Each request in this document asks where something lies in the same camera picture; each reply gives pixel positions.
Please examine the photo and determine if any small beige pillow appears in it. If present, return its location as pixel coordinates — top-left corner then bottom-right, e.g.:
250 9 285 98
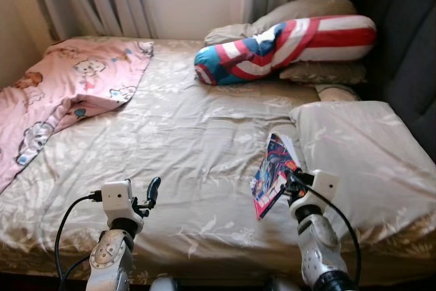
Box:
315 85 360 102

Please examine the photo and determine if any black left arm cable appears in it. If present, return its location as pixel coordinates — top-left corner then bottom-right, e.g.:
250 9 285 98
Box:
54 194 103 291

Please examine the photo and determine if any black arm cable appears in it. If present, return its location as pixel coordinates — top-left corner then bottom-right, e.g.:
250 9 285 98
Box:
54 194 103 291
300 185 362 285

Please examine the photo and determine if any dark grey padded panel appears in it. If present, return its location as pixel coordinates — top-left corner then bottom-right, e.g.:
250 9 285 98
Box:
344 0 436 159

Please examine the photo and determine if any beige floral pillow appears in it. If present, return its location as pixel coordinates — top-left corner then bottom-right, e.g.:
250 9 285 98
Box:
278 61 369 86
290 100 436 241
204 0 358 46

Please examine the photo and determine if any beige floral bed sheet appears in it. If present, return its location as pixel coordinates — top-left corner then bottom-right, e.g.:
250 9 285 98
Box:
0 35 436 285

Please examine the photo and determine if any colourful manga comic book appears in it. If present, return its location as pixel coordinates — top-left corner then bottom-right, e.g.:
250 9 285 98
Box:
250 133 300 221

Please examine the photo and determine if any grey robot left leg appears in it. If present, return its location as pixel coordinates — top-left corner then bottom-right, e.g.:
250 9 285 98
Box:
149 275 179 291

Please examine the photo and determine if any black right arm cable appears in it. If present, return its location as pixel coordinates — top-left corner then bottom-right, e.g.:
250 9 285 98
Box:
300 185 362 285

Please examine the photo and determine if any red white blue shield bolster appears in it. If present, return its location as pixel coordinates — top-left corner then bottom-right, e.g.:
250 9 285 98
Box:
194 15 377 86

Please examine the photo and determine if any pink cartoon print blanket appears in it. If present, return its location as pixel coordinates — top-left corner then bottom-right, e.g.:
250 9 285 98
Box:
0 37 154 193

